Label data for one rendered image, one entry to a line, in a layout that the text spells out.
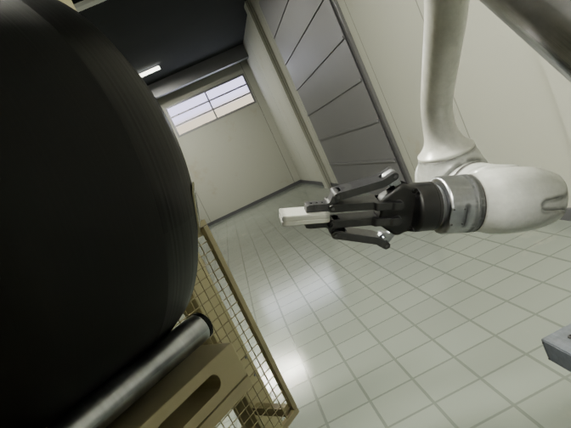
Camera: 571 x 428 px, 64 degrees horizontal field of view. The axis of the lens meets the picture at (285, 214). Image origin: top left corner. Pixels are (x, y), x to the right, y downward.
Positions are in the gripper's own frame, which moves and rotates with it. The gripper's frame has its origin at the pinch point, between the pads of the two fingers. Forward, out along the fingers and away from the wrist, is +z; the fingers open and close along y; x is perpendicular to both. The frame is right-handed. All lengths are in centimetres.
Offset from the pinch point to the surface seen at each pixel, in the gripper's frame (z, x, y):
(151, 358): 22.7, -8.4, 15.9
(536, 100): -167, 165, 23
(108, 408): 27.4, -15.1, 16.7
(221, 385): 13.7, -8.6, 22.4
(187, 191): 16.1, -3.1, -6.2
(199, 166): 33, 1053, 368
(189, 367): 18.2, -5.8, 20.7
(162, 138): 18.4, -2.7, -13.1
